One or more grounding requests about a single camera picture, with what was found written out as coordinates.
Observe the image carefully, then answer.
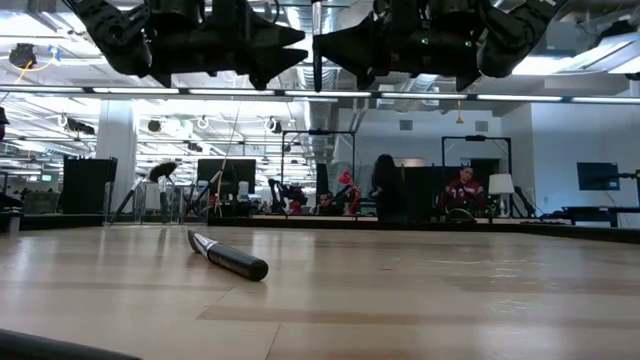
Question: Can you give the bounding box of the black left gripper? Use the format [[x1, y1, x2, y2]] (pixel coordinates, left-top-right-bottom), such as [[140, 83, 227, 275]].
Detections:
[[147, 0, 310, 92]]

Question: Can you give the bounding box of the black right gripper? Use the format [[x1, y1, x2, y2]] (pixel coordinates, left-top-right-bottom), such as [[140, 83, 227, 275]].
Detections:
[[312, 0, 490, 93]]

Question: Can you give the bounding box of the fan makeup brush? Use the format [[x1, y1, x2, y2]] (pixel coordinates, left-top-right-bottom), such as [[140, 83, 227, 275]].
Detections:
[[148, 160, 179, 224]]

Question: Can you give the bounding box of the slim brush with silver ferrule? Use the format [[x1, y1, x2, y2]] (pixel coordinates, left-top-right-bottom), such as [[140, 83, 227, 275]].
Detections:
[[181, 171, 222, 222]]

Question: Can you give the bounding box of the thin black makeup brush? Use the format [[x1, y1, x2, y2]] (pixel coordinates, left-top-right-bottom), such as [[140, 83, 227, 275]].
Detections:
[[111, 177, 147, 225]]

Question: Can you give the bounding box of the thick-handled black makeup brush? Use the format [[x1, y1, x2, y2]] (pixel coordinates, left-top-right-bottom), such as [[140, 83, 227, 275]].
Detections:
[[186, 228, 270, 283]]

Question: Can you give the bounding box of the black desk monitor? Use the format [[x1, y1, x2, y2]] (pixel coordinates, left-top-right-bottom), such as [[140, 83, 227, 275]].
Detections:
[[196, 158, 257, 201]]

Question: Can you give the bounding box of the person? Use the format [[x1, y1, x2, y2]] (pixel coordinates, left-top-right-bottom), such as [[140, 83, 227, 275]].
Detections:
[[439, 164, 489, 216], [369, 153, 409, 221], [314, 191, 341, 216]]

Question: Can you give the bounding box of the wide black partition panel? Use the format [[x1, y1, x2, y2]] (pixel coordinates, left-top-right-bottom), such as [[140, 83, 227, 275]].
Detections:
[[404, 164, 464, 221]]

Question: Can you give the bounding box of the long ceiling light strip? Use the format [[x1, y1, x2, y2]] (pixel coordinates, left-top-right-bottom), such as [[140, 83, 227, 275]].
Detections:
[[0, 85, 640, 105]]

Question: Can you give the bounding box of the white building column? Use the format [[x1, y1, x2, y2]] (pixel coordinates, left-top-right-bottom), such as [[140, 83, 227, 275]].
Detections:
[[95, 99, 137, 214]]

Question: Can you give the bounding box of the large ceiling light panel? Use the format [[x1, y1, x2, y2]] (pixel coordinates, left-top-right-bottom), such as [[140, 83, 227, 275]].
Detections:
[[509, 32, 640, 77]]

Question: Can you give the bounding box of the white shade table lamp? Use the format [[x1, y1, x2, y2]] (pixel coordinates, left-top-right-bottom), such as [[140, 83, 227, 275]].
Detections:
[[488, 173, 517, 217]]

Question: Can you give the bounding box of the clear acrylic brush holder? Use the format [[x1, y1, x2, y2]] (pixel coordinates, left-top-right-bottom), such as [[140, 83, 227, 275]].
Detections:
[[102, 179, 211, 226]]

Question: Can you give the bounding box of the black ceiling device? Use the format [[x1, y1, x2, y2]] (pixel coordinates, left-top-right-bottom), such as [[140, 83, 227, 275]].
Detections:
[[8, 42, 39, 69]]

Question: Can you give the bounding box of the black side table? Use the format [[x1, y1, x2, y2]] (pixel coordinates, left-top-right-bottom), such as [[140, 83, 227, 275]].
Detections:
[[539, 204, 640, 226]]

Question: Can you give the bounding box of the corrugated silver duct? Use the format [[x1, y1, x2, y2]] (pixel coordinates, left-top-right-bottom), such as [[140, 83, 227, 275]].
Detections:
[[294, 59, 341, 161]]

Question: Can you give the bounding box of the black portal frame stand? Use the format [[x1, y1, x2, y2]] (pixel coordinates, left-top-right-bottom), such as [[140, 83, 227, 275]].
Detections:
[[440, 134, 513, 176], [279, 129, 357, 216]]

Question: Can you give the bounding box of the black cable loop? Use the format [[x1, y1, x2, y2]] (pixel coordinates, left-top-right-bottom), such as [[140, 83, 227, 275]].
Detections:
[[445, 207, 477, 224]]

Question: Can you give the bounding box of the dark wall monitor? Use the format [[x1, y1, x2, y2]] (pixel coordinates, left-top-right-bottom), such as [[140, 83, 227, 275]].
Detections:
[[576, 161, 621, 192]]

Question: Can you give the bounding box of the small grey post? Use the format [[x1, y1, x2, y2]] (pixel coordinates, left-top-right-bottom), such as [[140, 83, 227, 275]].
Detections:
[[5, 209, 24, 235]]

